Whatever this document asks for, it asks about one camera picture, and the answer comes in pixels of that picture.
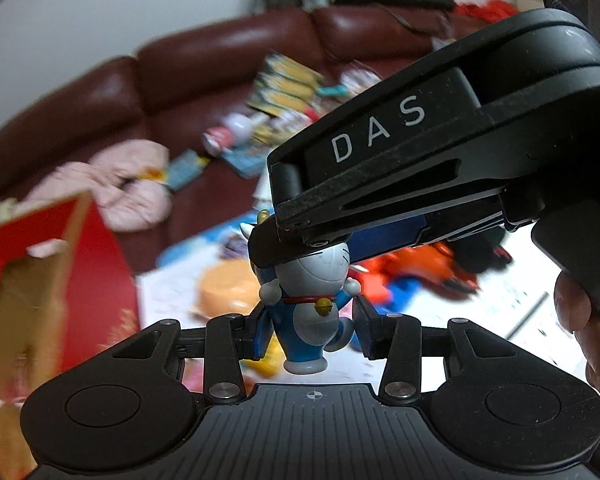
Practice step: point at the pink padded cloth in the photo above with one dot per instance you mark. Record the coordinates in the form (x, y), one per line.
(125, 185)

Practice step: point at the blue robot cat figure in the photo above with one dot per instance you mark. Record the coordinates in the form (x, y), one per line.
(310, 320)

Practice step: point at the white instruction sheet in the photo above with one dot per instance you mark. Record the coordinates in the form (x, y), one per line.
(530, 300)

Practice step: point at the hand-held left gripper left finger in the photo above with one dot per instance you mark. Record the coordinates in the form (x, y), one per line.
(261, 332)

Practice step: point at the teal card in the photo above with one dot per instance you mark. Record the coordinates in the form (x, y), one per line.
(187, 170)

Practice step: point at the peach plastic toy bowl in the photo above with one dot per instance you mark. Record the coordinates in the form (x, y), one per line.
(225, 290)

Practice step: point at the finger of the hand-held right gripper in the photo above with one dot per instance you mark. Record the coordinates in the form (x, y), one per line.
(290, 250)
(290, 195)

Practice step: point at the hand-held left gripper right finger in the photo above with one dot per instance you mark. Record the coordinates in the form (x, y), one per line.
(367, 332)

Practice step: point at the brown leather sofa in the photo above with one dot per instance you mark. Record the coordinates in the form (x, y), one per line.
(220, 60)

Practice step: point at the red gift box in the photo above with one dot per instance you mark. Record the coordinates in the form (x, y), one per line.
(95, 270)

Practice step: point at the orange toy drill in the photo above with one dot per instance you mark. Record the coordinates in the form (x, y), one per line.
(420, 267)

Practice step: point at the yellow packets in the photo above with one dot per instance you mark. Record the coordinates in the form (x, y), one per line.
(285, 82)

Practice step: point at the small pink lilac figure toy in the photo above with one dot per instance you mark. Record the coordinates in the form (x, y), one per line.
(230, 132)

